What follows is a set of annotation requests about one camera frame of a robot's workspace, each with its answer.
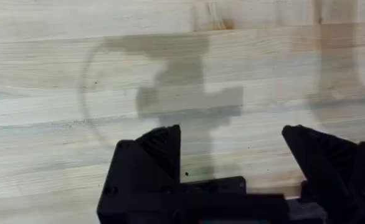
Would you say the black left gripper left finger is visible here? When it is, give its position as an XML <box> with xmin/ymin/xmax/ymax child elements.
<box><xmin>96</xmin><ymin>124</ymin><xmax>184</xmax><ymax>224</ymax></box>

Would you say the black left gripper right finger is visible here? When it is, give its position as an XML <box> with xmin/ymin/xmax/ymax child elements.
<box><xmin>281</xmin><ymin>124</ymin><xmax>365</xmax><ymax>224</ymax></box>

